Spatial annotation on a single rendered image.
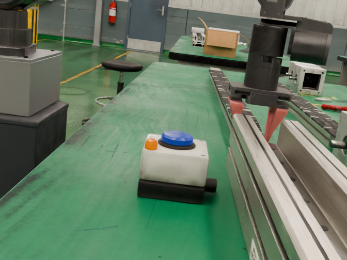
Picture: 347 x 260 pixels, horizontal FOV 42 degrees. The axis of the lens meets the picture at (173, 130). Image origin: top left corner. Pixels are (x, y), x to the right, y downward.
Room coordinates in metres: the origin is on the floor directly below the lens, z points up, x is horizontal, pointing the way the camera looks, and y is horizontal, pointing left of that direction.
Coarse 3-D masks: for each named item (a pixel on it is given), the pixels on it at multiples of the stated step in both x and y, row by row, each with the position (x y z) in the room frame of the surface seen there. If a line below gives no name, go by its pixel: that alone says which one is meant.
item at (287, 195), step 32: (256, 128) 0.58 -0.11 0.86; (288, 128) 0.62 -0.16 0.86; (256, 160) 0.44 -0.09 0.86; (288, 160) 0.59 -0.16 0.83; (320, 160) 0.47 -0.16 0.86; (256, 192) 0.41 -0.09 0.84; (288, 192) 0.36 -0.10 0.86; (320, 192) 0.44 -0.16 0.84; (256, 224) 0.41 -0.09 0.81; (288, 224) 0.30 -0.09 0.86; (320, 224) 0.36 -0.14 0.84; (256, 256) 0.36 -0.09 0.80; (288, 256) 0.28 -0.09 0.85; (320, 256) 0.25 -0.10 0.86
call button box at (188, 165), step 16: (144, 144) 0.54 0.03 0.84; (160, 144) 0.54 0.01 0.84; (192, 144) 0.54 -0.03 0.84; (144, 160) 0.51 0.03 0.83; (160, 160) 0.51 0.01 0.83; (176, 160) 0.51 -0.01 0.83; (192, 160) 0.51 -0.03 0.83; (208, 160) 0.51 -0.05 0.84; (144, 176) 0.51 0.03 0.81; (160, 176) 0.51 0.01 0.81; (176, 176) 0.51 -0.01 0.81; (192, 176) 0.51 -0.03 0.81; (144, 192) 0.51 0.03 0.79; (160, 192) 0.51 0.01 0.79; (176, 192) 0.51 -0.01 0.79; (192, 192) 0.51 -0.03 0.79
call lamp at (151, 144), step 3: (150, 138) 0.52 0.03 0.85; (147, 141) 0.51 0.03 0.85; (150, 141) 0.51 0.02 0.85; (153, 141) 0.51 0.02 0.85; (156, 141) 0.52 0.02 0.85; (147, 144) 0.51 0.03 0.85; (150, 144) 0.51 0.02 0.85; (153, 144) 0.51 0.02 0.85; (156, 144) 0.51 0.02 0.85; (147, 147) 0.51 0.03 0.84; (150, 147) 0.51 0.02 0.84; (153, 147) 0.51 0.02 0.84; (156, 147) 0.51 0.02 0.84
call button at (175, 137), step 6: (168, 132) 0.55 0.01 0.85; (174, 132) 0.55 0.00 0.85; (180, 132) 0.56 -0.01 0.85; (162, 138) 0.54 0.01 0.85; (168, 138) 0.53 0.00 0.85; (174, 138) 0.53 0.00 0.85; (180, 138) 0.53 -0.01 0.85; (186, 138) 0.53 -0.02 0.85; (192, 138) 0.54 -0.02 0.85; (174, 144) 0.53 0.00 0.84; (180, 144) 0.53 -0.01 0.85; (186, 144) 0.53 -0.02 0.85
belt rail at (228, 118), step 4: (212, 68) 1.80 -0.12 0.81; (216, 68) 1.82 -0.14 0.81; (212, 80) 1.59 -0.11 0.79; (216, 88) 1.40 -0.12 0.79; (216, 92) 1.36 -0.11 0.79; (220, 96) 1.21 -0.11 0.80; (220, 100) 1.19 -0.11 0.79; (220, 104) 1.18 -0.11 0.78; (224, 104) 1.09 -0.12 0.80; (224, 108) 1.08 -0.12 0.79; (224, 112) 1.06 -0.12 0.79; (228, 112) 0.98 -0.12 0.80; (228, 116) 1.01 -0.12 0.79; (228, 120) 0.96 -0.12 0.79; (228, 124) 0.95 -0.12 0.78
